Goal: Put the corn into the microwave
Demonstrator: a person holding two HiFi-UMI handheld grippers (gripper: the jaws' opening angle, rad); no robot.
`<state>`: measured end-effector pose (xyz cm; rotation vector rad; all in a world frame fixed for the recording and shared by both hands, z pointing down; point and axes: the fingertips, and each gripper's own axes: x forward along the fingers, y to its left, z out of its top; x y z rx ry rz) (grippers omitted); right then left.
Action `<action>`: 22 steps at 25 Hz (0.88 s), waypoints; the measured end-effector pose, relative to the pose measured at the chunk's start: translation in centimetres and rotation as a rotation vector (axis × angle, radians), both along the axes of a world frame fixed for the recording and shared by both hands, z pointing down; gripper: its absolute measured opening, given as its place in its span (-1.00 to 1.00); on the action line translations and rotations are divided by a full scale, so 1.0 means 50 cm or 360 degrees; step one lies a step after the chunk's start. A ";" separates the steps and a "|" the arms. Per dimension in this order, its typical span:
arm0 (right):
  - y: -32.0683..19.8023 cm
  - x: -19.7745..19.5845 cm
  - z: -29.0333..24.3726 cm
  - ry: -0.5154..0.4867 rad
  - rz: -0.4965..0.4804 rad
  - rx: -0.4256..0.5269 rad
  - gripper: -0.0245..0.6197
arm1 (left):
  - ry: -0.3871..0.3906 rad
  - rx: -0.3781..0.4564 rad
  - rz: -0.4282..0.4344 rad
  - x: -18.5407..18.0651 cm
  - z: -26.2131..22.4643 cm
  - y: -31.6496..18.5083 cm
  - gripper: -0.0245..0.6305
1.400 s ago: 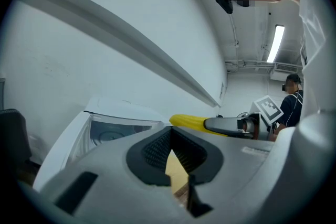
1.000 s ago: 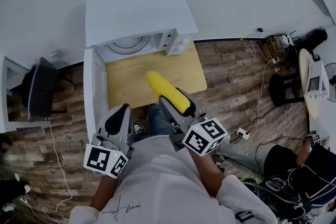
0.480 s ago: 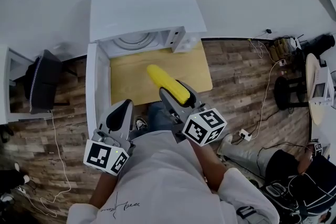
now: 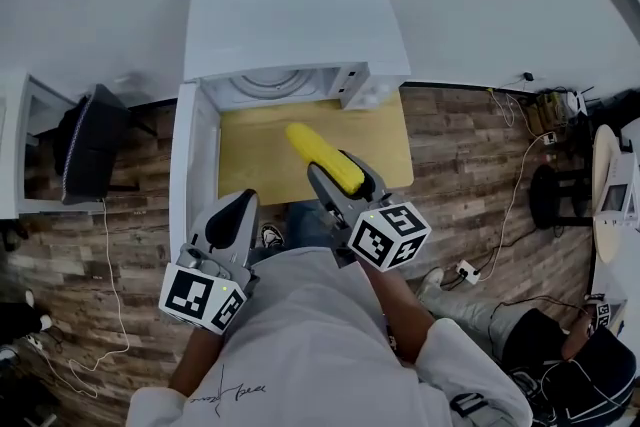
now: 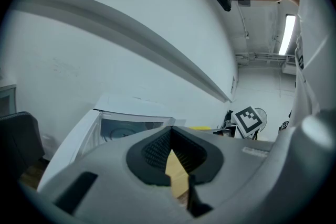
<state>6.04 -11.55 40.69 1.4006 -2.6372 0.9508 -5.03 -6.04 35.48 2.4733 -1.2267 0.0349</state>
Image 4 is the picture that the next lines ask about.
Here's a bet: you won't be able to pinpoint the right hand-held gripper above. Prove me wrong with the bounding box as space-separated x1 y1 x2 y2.
306 149 432 274

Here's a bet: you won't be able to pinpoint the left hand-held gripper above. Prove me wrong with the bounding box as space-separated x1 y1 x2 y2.
158 189 261 335

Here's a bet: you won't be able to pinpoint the yellow corn cob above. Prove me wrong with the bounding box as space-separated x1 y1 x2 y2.
284 122 365 195

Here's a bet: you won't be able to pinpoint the white microwave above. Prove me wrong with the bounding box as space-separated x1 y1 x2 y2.
168 0 412 261

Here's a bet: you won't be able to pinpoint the person's left forearm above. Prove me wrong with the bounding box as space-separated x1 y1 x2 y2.
168 327 226 396

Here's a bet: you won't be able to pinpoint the person's right forearm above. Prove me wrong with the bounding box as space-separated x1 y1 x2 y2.
359 259 436 364

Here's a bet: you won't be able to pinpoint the person's black white shoe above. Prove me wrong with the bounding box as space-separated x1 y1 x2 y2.
260 223 286 250

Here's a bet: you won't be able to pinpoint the person's blue jeans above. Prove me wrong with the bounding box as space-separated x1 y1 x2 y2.
284 200 341 256

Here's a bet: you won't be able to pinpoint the small light wooden table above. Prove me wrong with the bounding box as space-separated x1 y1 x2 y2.
218 87 415 206

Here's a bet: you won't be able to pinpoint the person's white shirt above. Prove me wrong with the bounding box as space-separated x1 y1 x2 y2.
124 247 534 427

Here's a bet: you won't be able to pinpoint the white power strip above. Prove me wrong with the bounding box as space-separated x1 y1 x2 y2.
455 259 482 285

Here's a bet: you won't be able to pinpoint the black office chair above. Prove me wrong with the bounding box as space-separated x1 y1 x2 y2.
52 83 156 206

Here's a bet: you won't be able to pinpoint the black round stool base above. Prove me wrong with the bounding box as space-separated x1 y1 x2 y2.
528 163 594 230

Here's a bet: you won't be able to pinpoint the green bag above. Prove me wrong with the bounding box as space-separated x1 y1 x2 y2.
524 92 571 136

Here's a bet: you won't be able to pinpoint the white cabinet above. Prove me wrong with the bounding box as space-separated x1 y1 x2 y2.
0 72 104 219

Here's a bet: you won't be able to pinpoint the white router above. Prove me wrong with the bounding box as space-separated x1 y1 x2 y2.
567 87 596 116

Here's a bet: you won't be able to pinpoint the round beige table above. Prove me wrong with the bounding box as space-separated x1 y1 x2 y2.
592 124 640 264

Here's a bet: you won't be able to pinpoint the white appliance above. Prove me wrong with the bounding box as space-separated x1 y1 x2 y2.
599 149 640 229

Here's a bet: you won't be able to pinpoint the long white floor cable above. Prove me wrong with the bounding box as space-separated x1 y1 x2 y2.
39 199 131 399

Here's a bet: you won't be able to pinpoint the black strap buckle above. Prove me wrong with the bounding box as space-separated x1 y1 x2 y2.
452 392 489 419

